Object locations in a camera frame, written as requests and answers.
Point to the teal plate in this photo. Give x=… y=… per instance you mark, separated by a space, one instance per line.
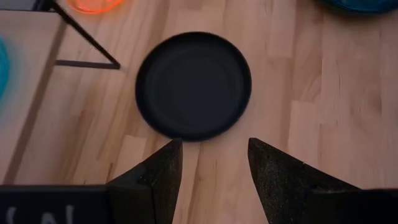
x=3 y=68

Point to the wooden shelf black metal frame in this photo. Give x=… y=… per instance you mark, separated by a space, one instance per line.
x=25 y=93

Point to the black plate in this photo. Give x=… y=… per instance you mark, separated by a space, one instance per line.
x=192 y=87

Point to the dark bowl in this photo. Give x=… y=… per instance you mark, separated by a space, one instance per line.
x=360 y=4

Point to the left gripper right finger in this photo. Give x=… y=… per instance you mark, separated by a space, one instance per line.
x=280 y=186

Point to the orange transparent plate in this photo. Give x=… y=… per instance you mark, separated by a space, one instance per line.
x=93 y=9

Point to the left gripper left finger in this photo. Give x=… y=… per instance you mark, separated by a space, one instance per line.
x=155 y=186

